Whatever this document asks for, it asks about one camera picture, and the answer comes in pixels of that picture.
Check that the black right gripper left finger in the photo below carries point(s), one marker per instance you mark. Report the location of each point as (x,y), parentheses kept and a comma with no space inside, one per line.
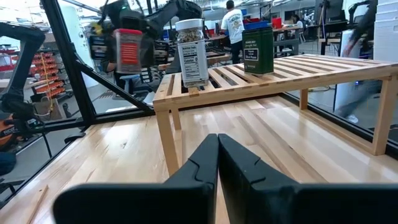
(192,199)

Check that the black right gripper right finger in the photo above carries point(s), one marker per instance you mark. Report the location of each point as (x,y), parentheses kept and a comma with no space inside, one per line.
(267,202)

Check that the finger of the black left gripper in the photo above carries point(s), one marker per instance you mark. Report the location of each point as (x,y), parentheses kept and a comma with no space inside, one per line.
(109,49)
(148,46)

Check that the spice jar red lid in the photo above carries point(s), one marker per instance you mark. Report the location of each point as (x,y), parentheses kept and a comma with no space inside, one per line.
(128,53)

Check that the bagel seasoning jar white lid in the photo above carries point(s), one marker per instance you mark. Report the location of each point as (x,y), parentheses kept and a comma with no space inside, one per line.
(192,62)

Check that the green black pepper tin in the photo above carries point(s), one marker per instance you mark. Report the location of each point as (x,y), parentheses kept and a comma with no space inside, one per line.
(258,53)

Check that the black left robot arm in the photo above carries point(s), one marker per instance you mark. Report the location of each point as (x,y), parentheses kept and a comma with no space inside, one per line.
(161,15)

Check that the wooden slatted shelf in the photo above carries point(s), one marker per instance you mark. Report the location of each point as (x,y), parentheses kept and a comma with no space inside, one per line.
(295,77)

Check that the red parts bin rack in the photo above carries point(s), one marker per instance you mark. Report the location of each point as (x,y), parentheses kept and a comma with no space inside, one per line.
(46,74)

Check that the person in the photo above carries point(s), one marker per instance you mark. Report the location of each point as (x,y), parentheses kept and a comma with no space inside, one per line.
(360,62)
(233,28)

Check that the blue plastic bin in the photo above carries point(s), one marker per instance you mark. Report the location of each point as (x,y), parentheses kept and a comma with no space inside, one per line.
(256,25)

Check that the orange shop vacuum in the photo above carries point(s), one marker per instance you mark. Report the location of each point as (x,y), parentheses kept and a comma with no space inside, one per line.
(9,132)

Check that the red plastic bin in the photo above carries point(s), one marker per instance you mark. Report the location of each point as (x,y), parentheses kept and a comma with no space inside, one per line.
(276,22)

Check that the white stacked boxes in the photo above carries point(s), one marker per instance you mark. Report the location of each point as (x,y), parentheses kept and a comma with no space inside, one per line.
(387,31)

